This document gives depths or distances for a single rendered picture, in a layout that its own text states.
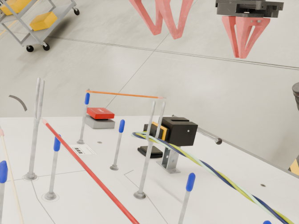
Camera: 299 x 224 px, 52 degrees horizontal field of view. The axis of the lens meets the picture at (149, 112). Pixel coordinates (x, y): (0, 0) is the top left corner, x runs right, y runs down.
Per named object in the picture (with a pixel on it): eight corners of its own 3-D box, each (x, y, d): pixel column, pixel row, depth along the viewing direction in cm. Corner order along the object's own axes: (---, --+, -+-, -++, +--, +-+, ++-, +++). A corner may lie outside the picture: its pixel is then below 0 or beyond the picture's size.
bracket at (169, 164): (180, 173, 55) (187, 146, 53) (169, 174, 53) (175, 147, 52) (166, 161, 58) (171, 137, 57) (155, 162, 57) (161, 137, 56)
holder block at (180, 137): (193, 146, 54) (198, 124, 53) (167, 147, 51) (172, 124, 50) (179, 137, 58) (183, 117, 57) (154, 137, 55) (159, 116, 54)
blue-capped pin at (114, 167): (119, 170, 51) (129, 121, 49) (111, 170, 50) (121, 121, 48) (116, 166, 52) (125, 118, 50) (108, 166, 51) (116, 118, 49)
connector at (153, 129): (174, 140, 52) (176, 129, 52) (151, 142, 50) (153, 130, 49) (163, 133, 55) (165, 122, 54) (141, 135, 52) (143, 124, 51)
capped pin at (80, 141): (86, 143, 59) (94, 89, 56) (80, 145, 58) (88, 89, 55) (80, 141, 60) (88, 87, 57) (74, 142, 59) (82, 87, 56)
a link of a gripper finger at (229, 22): (245, 63, 52) (253, 4, 49) (216, 56, 58) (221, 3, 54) (271, 61, 55) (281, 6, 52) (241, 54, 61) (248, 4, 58)
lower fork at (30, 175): (21, 174, 43) (31, 76, 40) (34, 173, 45) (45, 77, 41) (26, 181, 42) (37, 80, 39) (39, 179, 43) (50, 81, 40)
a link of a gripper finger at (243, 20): (238, 62, 53) (246, 4, 50) (210, 55, 59) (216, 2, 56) (264, 59, 56) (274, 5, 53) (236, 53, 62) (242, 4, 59)
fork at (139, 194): (142, 191, 45) (162, 99, 42) (148, 198, 44) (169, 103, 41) (130, 193, 44) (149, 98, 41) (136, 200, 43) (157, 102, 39)
